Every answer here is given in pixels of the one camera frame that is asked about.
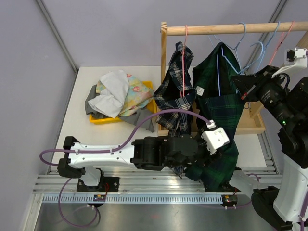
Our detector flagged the aluminium mounting rail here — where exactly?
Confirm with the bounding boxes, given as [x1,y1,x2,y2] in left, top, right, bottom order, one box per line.
[33,133,282,204]

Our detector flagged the yellow plastic tray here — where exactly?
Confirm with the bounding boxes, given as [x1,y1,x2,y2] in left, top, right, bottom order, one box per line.
[88,80,158,126]

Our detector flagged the grey pleated skirt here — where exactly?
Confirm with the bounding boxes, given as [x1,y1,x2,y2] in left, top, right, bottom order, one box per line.
[85,85,155,132]

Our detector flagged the wooden clothes rack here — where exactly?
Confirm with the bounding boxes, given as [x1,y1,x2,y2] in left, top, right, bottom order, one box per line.
[156,21,308,137]

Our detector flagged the navy white plaid skirt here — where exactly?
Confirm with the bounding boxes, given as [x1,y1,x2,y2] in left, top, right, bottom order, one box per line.
[154,41,196,138]

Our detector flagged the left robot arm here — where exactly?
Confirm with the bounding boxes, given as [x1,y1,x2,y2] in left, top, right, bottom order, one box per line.
[57,134,224,192]

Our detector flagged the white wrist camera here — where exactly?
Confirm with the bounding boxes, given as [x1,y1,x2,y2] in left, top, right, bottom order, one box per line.
[201,120,230,155]
[272,48,308,77]

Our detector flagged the pink wire hanger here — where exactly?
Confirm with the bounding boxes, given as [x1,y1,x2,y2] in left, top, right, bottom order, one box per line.
[268,21,295,65]
[180,25,188,98]

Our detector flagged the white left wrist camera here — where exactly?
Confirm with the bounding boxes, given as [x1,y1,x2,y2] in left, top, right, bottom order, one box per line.
[201,120,230,155]

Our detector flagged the dark green plaid skirt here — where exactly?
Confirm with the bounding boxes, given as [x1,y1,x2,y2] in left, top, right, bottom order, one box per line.
[186,42,244,191]

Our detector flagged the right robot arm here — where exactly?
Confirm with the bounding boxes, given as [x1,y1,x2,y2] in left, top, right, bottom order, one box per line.
[218,65,308,231]

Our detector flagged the white grey garment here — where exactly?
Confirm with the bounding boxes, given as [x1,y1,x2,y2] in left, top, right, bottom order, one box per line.
[88,70,129,118]

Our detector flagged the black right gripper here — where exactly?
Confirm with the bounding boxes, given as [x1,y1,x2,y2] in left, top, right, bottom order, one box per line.
[232,66,300,128]

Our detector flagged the pastel floral garment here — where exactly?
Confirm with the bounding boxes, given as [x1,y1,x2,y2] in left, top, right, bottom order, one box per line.
[97,74,153,117]

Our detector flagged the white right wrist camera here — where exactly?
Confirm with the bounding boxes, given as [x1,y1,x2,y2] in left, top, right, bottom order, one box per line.
[272,48,308,77]

